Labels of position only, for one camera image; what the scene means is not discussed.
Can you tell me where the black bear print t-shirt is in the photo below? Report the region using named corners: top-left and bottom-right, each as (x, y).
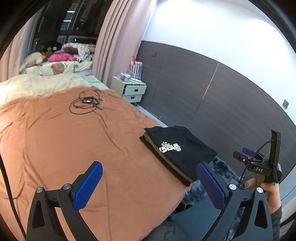
top-left (145, 126), bottom-right (217, 181)

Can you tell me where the dark grey sleeve forearm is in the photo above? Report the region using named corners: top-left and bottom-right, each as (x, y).
top-left (270, 206), bottom-right (282, 241)

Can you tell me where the folded clothes stack under shirt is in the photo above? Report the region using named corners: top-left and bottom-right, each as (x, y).
top-left (140, 132), bottom-right (194, 187)

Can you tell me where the person's right hand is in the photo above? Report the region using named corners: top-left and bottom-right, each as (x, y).
top-left (245, 178), bottom-right (281, 214)

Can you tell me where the dark blue fluffy rug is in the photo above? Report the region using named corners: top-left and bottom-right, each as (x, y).
top-left (197, 162), bottom-right (242, 240)

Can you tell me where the orange-brown bed blanket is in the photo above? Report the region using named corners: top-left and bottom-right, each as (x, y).
top-left (1, 87), bottom-right (188, 240)

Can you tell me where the cream bedside nightstand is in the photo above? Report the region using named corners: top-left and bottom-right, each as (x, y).
top-left (110, 76), bottom-right (147, 104)

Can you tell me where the cream duvet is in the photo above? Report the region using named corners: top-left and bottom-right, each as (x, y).
top-left (0, 72), bottom-right (110, 105)

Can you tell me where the red white striped gift bag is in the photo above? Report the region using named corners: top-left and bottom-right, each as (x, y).
top-left (129, 56), bottom-right (142, 80)

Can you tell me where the bear print pillow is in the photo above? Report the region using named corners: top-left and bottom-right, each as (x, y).
top-left (22, 61), bottom-right (93, 76)

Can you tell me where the beige plush toy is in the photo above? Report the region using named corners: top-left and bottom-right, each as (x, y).
top-left (19, 52), bottom-right (45, 73)

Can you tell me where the pink plush cushion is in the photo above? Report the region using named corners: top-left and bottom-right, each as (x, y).
top-left (47, 53), bottom-right (74, 62)

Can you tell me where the pink curtain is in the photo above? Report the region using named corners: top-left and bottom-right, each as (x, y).
top-left (92, 0), bottom-right (158, 87)

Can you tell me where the floral patterned pillow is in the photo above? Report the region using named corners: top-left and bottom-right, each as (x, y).
top-left (61, 43), bottom-right (96, 61)

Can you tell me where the grey wall switch plate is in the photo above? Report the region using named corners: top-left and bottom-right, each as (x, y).
top-left (282, 99), bottom-right (289, 109)

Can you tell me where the black camera cable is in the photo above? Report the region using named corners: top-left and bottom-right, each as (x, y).
top-left (0, 155), bottom-right (27, 239)

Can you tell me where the black coiled cable bundle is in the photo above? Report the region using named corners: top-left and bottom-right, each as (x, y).
top-left (69, 89), bottom-right (106, 115)

